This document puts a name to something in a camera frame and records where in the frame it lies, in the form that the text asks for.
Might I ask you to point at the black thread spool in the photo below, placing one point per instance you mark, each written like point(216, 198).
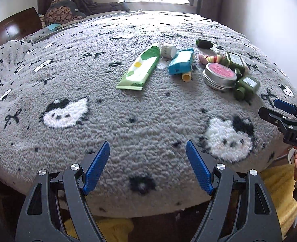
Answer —
point(204, 44)

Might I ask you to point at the teal item on bed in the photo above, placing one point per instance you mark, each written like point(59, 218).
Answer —
point(53, 27)

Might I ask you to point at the green white tube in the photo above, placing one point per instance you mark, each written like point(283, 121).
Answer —
point(137, 74)

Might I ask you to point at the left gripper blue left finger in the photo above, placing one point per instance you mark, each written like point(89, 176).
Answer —
point(93, 165)

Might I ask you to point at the small yellow tube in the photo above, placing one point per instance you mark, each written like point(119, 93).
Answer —
point(187, 76)

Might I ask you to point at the small green bottle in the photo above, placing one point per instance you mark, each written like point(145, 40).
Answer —
point(246, 87)

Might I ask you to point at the grey cat pattern blanket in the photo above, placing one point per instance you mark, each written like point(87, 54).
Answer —
point(59, 101)

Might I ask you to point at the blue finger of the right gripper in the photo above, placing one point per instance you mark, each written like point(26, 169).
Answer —
point(286, 107)
point(275, 118)

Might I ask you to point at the round pink tin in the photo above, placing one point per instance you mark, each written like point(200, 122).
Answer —
point(219, 77)

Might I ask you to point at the colourful hair scrunchies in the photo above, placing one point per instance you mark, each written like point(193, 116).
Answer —
point(204, 59)

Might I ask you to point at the dark wooden headboard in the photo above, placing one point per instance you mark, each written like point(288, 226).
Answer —
point(19, 25)

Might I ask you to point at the large green bottle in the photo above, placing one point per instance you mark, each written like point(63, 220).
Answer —
point(234, 62)

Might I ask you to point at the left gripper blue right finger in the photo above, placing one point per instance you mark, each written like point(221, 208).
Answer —
point(200, 167)

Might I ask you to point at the brown patterned pillow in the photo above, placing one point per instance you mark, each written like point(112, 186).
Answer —
point(62, 12)

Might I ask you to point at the blue tissue packet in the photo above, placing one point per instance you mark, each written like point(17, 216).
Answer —
point(182, 63)

